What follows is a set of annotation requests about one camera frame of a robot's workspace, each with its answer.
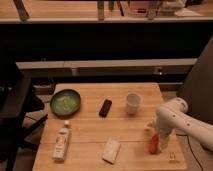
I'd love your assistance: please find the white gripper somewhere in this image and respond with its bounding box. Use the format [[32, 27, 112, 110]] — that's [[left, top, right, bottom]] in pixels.
[[145, 120, 172, 151]]

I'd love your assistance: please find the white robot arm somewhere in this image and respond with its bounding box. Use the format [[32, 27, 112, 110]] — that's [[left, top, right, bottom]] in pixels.
[[148, 97, 213, 151]]

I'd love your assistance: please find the white paper cup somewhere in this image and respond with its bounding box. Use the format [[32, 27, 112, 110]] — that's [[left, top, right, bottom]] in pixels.
[[126, 93, 142, 115]]

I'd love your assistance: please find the white sponge block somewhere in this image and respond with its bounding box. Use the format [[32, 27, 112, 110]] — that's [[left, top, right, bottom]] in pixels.
[[102, 139, 121, 164]]

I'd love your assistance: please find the black rectangular block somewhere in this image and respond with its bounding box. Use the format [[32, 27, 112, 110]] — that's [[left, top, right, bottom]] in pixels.
[[99, 99, 112, 117]]

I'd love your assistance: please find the green bowl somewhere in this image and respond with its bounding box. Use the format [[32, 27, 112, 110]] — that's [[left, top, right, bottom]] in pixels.
[[50, 89, 81, 117]]

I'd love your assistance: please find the white squeeze bottle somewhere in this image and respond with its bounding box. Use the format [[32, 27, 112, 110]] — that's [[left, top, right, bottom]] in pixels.
[[52, 120, 70, 162]]

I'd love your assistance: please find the dark chair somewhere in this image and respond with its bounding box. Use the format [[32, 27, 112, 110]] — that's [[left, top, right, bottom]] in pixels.
[[0, 65, 47, 171]]

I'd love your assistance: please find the black cable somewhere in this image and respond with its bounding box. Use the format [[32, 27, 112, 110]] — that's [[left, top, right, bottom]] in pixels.
[[175, 132, 204, 171]]

